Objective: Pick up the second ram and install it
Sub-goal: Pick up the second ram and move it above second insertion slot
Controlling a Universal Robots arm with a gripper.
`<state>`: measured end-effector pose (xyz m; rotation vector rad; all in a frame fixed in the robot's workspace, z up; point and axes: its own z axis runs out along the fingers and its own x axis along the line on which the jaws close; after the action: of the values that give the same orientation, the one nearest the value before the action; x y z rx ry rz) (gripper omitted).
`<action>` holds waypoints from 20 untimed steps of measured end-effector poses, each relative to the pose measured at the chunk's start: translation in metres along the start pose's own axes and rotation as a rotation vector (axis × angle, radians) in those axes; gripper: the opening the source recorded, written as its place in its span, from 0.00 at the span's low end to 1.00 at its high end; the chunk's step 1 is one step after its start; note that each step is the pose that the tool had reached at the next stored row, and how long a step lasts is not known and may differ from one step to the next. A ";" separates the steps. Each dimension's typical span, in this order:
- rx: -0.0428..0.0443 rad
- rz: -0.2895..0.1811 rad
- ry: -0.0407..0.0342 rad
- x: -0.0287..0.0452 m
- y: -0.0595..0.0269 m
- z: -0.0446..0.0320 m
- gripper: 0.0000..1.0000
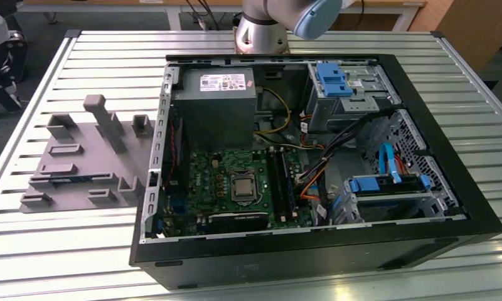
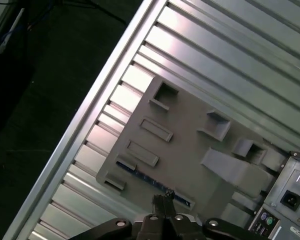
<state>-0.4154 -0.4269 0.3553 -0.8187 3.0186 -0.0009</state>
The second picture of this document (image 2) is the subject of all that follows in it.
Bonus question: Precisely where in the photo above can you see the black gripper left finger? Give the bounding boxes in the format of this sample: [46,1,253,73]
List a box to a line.
[72,194,167,240]

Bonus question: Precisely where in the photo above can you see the grey plastic parts rack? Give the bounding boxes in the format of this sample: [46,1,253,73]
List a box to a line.
[96,76,291,218]

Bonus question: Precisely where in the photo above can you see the grey power supply unit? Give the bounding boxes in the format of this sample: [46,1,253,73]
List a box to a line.
[263,156,300,226]

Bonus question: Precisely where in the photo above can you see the blue RAM stick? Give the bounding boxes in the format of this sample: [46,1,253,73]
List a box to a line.
[116,161,195,208]

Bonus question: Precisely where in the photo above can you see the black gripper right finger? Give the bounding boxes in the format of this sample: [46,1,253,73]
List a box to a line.
[164,191,257,240]

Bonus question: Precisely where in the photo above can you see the black open PC case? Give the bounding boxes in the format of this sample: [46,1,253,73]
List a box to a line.
[247,151,300,240]

